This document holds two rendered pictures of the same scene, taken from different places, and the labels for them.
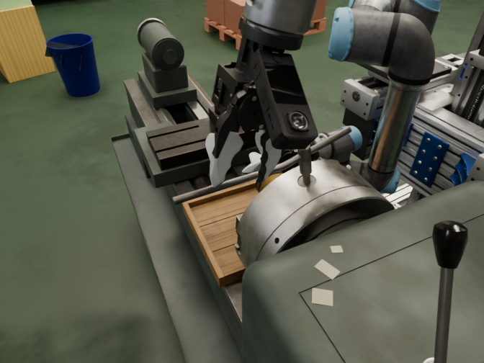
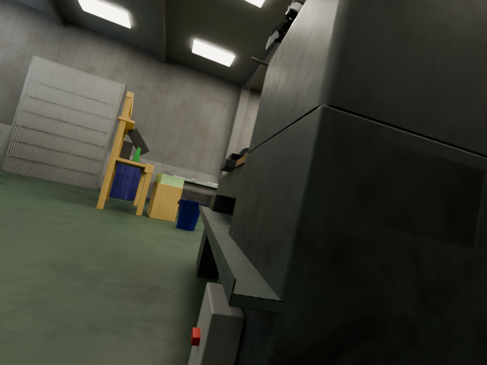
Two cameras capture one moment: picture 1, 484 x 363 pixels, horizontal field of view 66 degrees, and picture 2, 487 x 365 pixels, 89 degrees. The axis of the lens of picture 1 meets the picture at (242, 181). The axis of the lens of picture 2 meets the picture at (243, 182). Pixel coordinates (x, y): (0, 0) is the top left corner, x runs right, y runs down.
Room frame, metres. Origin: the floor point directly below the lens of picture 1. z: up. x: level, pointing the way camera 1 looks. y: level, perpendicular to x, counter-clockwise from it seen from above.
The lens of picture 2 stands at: (-0.61, -0.24, 0.68)
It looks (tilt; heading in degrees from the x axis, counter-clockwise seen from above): 4 degrees up; 14
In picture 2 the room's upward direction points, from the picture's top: 13 degrees clockwise
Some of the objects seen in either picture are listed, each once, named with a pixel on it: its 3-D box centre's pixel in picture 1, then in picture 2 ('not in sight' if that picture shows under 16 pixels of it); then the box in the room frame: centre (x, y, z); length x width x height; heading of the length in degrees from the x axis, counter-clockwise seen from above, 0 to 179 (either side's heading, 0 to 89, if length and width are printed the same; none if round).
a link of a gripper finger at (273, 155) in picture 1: (263, 148); not in sight; (0.43, -0.03, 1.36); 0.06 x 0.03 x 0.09; 25
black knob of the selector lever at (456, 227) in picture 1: (449, 242); not in sight; (0.25, -0.21, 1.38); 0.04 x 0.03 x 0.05; 25
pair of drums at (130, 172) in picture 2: not in sight; (127, 181); (5.60, 4.65, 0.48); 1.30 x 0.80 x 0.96; 30
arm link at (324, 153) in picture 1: (316, 147); not in sight; (0.84, -0.21, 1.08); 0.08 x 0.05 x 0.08; 25
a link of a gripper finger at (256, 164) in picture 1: (256, 159); not in sight; (0.77, -0.04, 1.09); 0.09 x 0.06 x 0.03; 115
